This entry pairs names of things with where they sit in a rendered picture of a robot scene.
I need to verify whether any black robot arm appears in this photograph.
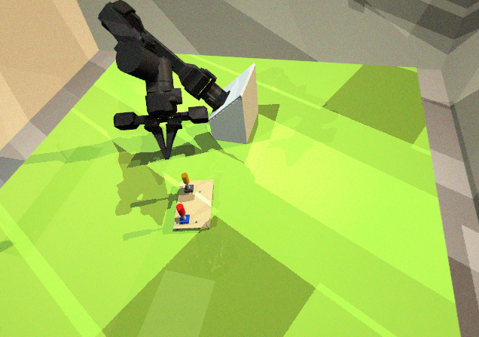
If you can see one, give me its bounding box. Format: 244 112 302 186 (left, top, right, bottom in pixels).
98 0 230 114

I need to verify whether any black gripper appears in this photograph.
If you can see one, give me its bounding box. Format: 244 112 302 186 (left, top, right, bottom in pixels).
114 81 209 160

